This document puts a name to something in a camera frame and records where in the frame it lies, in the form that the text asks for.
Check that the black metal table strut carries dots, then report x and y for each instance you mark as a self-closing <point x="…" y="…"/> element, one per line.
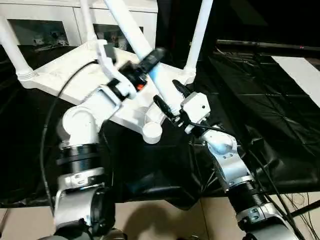
<point x="305" y="208"/>

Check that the white plastic table top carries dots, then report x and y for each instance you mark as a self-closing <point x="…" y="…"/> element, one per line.
<point x="50" y="75"/>

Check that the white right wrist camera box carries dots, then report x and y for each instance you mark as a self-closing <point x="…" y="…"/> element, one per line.
<point x="196" y="105"/>

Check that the black metal rod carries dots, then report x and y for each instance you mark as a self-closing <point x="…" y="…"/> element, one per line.
<point x="262" y="45"/>

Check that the white flat board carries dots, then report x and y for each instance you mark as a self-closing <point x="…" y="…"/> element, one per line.
<point x="300" y="72"/>

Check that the white plastic table leg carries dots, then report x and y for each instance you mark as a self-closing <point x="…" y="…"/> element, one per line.
<point x="200" y="37"/>
<point x="11" y="50"/>
<point x="88" y="20"/>
<point x="130" y="32"/>

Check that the black case with yellow label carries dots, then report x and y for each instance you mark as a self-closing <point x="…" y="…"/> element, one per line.
<point x="175" y="20"/>

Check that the black work mat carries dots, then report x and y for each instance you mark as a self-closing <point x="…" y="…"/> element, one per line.
<point x="262" y="120"/>

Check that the white cabinet with glass doors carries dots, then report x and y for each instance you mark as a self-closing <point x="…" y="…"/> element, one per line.
<point x="62" y="12"/>

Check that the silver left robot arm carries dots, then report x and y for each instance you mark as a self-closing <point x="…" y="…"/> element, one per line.
<point x="82" y="120"/>

